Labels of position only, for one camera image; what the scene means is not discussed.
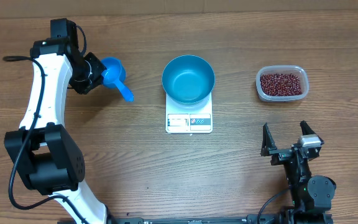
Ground blue plastic scoop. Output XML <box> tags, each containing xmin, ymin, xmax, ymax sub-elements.
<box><xmin>101</xmin><ymin>57</ymin><xmax>134</xmax><ymax>102</ymax></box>

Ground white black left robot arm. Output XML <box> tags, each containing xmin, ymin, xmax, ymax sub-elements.
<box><xmin>3</xmin><ymin>18</ymin><xmax>114</xmax><ymax>223</ymax></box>

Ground teal plastic bowl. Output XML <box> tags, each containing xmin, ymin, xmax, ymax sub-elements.
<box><xmin>162</xmin><ymin>55</ymin><xmax>216</xmax><ymax>105</ymax></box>

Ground clear plastic food container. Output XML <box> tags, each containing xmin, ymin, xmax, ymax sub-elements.
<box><xmin>255</xmin><ymin>65</ymin><xmax>310</xmax><ymax>103</ymax></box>

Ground white digital kitchen scale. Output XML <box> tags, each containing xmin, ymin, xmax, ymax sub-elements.
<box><xmin>165</xmin><ymin>93</ymin><xmax>213</xmax><ymax>134</ymax></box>

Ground red adzuki beans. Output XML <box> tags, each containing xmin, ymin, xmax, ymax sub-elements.
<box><xmin>260</xmin><ymin>73</ymin><xmax>303</xmax><ymax>96</ymax></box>

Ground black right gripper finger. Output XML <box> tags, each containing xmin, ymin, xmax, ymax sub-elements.
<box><xmin>300</xmin><ymin>120</ymin><xmax>315</xmax><ymax>136</ymax></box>
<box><xmin>260</xmin><ymin>123</ymin><xmax>277</xmax><ymax>156</ymax></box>

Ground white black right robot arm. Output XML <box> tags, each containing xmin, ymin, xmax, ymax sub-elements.
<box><xmin>257</xmin><ymin>121</ymin><xmax>336</xmax><ymax>223</ymax></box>

